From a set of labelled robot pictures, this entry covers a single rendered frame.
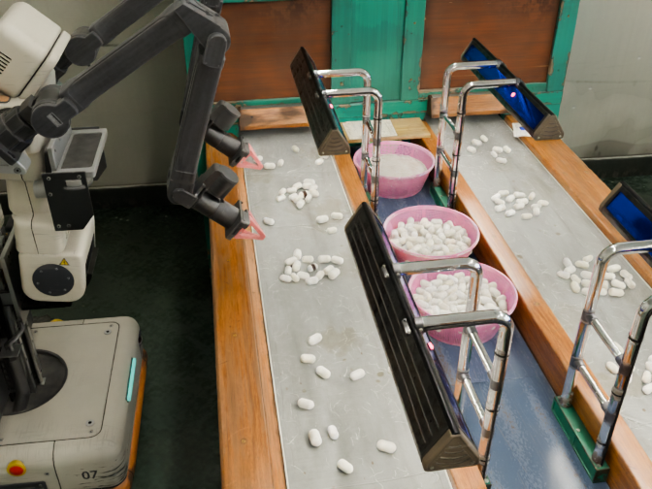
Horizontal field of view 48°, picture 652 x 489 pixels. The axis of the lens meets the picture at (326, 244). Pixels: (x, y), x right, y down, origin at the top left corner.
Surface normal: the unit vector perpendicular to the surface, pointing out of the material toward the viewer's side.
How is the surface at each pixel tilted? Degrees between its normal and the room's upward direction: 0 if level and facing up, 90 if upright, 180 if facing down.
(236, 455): 0
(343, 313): 0
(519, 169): 0
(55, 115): 94
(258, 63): 90
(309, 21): 90
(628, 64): 90
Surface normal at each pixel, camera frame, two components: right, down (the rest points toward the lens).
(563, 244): 0.00, -0.83
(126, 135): 0.12, 0.55
